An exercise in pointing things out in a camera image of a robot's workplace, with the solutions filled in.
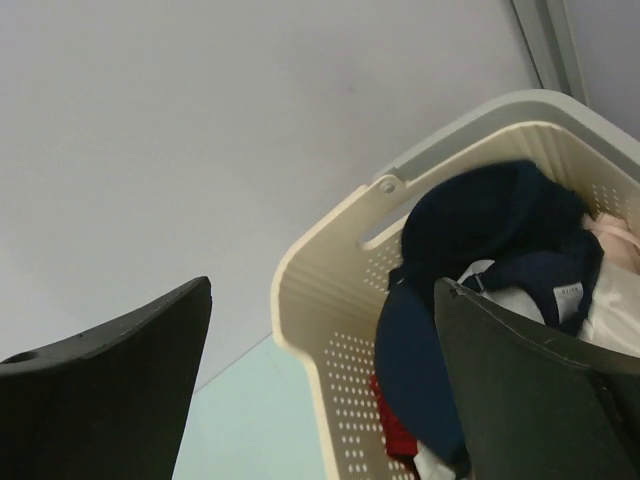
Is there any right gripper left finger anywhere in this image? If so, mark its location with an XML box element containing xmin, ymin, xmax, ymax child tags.
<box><xmin>1</xmin><ymin>277</ymin><xmax>211</xmax><ymax>479</ymax></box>

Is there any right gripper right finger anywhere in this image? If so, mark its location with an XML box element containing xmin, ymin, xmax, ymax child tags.
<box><xmin>434</xmin><ymin>279</ymin><xmax>639</xmax><ymax>480</ymax></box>

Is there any dark navy bra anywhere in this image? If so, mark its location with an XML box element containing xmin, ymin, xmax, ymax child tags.
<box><xmin>374</xmin><ymin>160</ymin><xmax>603</xmax><ymax>479</ymax></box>

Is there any cream plastic laundry basket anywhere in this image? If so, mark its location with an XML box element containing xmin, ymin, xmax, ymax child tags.
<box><xmin>271</xmin><ymin>90</ymin><xmax>639</xmax><ymax>479</ymax></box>

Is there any white crumpled garment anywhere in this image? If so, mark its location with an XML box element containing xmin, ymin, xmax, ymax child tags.
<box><xmin>414</xmin><ymin>212</ymin><xmax>640</xmax><ymax>480</ymax></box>

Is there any red garment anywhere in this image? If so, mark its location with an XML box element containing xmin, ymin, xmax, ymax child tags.
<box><xmin>369</xmin><ymin>374</ymin><xmax>418</xmax><ymax>474</ymax></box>

